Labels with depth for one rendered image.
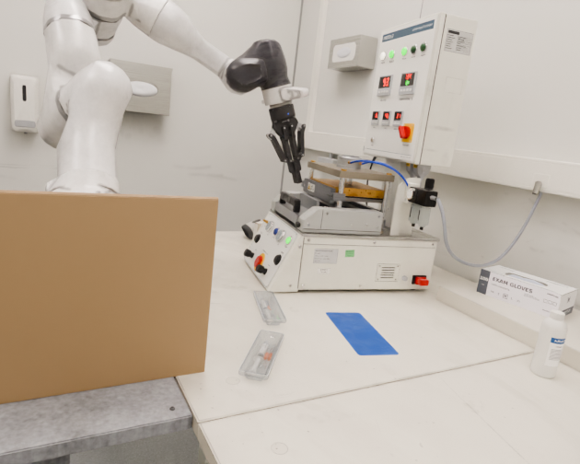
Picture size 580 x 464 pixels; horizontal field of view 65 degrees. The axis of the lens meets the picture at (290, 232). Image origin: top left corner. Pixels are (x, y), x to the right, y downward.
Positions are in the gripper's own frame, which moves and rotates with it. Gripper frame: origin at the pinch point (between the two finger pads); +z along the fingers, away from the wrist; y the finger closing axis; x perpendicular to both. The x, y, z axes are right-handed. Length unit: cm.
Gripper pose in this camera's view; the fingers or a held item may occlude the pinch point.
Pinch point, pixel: (295, 171)
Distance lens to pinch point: 141.5
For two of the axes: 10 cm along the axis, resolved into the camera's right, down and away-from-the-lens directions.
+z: 2.2, 9.2, 3.1
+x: 4.5, 1.9, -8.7
